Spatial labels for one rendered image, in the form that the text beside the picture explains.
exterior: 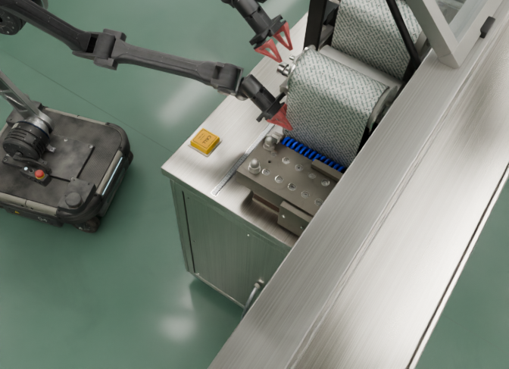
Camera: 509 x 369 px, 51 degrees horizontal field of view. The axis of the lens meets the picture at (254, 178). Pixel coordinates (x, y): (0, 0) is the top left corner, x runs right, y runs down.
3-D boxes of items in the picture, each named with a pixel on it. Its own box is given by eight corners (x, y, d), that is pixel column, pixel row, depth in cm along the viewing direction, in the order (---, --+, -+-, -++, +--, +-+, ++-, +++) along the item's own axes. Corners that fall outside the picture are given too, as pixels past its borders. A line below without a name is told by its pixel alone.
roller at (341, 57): (325, 66, 168) (331, 37, 158) (398, 101, 161) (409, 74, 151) (305, 89, 163) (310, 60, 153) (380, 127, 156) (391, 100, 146)
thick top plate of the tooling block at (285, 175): (265, 146, 169) (266, 134, 164) (378, 210, 158) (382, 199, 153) (235, 181, 161) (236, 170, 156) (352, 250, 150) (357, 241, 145)
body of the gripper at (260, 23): (252, 47, 149) (235, 26, 147) (271, 26, 154) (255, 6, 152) (265, 39, 144) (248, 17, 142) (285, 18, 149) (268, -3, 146)
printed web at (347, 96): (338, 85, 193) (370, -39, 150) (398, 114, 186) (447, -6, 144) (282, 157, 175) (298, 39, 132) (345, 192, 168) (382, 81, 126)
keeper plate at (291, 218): (280, 218, 162) (283, 200, 152) (308, 235, 159) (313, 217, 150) (276, 224, 161) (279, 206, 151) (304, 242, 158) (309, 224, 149)
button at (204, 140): (203, 131, 180) (202, 126, 178) (220, 141, 178) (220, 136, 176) (190, 145, 176) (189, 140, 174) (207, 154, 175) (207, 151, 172)
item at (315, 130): (283, 135, 166) (289, 95, 150) (350, 172, 160) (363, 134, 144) (282, 136, 166) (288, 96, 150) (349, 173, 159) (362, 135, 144)
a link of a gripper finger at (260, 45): (270, 70, 152) (248, 44, 149) (282, 55, 155) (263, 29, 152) (284, 63, 147) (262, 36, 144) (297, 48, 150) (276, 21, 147)
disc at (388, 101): (390, 106, 151) (401, 73, 138) (391, 107, 151) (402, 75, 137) (364, 145, 146) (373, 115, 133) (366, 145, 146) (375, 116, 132)
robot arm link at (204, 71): (89, 60, 157) (100, 26, 158) (97, 66, 162) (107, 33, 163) (229, 95, 152) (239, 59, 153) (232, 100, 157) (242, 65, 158)
